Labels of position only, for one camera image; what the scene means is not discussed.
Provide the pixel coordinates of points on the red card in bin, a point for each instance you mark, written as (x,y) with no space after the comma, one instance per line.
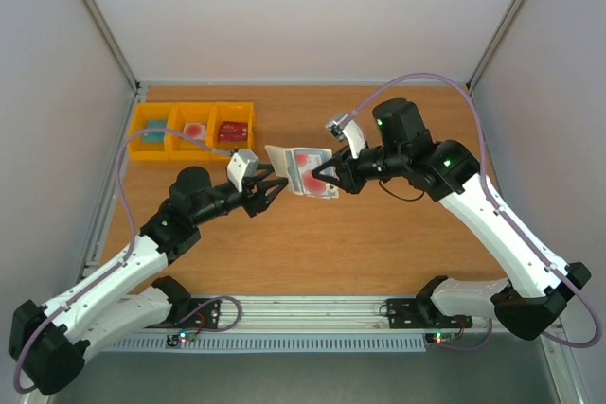
(230,131)

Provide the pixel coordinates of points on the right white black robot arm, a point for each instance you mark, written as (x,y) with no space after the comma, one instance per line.
(538,284)

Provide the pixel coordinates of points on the right small circuit board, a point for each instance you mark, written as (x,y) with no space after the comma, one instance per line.
(441,337)

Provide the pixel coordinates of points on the yellow three-compartment bin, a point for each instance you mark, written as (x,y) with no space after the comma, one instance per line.
(178,146)

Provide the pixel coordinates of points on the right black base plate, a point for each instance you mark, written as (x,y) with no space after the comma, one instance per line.
(403,313)

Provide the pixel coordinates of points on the white red-dot card in bin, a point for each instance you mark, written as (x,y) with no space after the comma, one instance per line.
(195,130)

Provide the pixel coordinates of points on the grey slotted cable duct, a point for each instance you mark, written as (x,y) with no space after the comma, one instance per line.
(275,343)

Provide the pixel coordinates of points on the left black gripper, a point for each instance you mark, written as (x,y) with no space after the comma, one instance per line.
(266,186)

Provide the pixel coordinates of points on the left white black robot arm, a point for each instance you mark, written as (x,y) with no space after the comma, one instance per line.
(51,343)

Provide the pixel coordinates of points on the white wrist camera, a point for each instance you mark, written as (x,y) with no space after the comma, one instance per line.
(344,128)
(242,164)

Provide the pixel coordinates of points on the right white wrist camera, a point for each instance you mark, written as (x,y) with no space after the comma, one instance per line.
(344,128)

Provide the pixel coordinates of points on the teal card in bin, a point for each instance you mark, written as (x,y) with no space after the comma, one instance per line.
(154,131)

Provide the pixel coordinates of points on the small circuit board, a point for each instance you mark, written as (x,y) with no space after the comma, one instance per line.
(441,337)
(177,340)

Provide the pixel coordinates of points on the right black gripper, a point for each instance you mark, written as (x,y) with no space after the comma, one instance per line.
(347,173)

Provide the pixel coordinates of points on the left small circuit board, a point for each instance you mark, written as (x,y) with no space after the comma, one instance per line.
(177,340)

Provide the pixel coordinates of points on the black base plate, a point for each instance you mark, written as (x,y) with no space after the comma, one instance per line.
(403,313)
(193,313)

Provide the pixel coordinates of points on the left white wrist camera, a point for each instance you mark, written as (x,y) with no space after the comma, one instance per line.
(242,164)

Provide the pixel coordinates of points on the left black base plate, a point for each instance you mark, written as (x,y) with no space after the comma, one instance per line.
(193,313)

